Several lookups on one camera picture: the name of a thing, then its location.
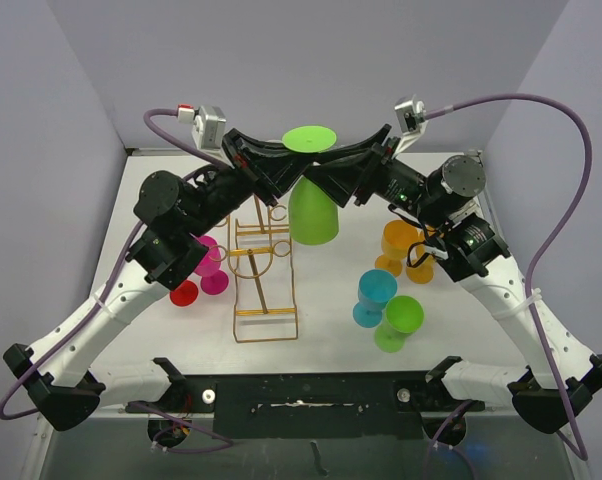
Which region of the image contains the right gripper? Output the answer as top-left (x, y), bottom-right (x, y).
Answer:
top-left (304, 124), bottom-right (448, 228)

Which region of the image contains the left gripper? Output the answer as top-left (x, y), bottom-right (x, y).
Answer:
top-left (183, 129), bottom-right (318, 238)

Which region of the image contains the light green goblet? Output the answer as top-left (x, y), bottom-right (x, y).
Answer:
top-left (282, 125), bottom-right (339, 246)

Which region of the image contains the cyan goblet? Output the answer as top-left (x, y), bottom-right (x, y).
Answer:
top-left (352, 269), bottom-right (398, 328)

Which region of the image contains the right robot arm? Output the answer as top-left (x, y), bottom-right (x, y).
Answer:
top-left (305, 127), bottom-right (602, 434)

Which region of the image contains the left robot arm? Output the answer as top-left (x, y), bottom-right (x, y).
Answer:
top-left (3, 130), bottom-right (313, 431)

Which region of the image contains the orange goblet left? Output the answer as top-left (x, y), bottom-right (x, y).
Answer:
top-left (375, 220), bottom-right (419, 277)

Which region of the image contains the orange goblet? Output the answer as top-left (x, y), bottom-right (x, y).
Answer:
top-left (375, 220), bottom-right (419, 277)
top-left (406, 230), bottom-right (436, 284)

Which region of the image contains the magenta goblet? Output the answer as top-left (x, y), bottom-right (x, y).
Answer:
top-left (194, 235), bottom-right (229, 295)

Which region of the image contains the orange goblet right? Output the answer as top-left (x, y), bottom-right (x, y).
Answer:
top-left (406, 230), bottom-right (436, 284)

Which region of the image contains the red goblet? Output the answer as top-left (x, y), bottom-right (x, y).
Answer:
top-left (169, 280), bottom-right (199, 307)

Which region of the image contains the green goblet front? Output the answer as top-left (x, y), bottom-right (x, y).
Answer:
top-left (374, 295), bottom-right (425, 353)

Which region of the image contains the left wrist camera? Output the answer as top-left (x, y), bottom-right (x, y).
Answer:
top-left (177, 104), bottom-right (226, 151)

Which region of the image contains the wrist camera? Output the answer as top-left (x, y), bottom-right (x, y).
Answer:
top-left (177, 104), bottom-right (226, 151)
top-left (394, 96), bottom-right (427, 154)

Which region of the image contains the gold wire glass rack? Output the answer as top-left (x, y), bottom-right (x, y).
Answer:
top-left (223, 197), bottom-right (300, 344)

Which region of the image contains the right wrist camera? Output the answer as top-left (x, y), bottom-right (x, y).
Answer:
top-left (394, 96), bottom-right (427, 154)

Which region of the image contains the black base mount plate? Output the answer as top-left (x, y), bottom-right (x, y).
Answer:
top-left (151, 371), bottom-right (460, 440)

